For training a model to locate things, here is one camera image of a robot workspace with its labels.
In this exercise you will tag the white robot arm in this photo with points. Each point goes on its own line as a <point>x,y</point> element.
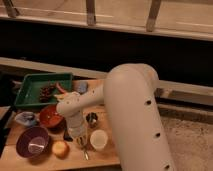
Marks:
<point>137,130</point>

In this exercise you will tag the red pepper piece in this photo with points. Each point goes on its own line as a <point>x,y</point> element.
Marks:
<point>60,88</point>

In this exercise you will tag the white cup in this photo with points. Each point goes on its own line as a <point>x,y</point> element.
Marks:
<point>99,139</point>

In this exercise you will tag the black rectangular block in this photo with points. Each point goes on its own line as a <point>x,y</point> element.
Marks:
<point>66,137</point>

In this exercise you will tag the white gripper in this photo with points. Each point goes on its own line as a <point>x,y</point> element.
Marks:
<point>77,129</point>

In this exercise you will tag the dark grapes cluster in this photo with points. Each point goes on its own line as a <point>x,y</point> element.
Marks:
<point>46,93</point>

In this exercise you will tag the wooden table board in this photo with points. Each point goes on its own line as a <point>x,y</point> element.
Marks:
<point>105,160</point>

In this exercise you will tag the red bowl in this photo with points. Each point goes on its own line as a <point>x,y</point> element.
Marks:
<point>49,117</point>

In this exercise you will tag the green plastic tray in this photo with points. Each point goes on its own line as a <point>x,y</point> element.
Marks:
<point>28,96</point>

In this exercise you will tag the orange fruit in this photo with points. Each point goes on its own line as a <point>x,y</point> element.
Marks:
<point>60,149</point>

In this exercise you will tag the blue sponge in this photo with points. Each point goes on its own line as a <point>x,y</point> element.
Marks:
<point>81,87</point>

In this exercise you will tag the pale banana piece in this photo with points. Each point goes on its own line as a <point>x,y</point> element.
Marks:
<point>60,97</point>

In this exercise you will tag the blue crumpled cloth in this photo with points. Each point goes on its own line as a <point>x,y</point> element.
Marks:
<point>27,119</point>

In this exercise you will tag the small metal cup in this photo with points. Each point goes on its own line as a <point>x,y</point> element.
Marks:
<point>92,119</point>

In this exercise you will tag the silver fork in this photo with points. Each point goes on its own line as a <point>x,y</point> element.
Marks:
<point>86,155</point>

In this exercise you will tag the purple bowl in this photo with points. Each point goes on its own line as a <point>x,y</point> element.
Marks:
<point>32,142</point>

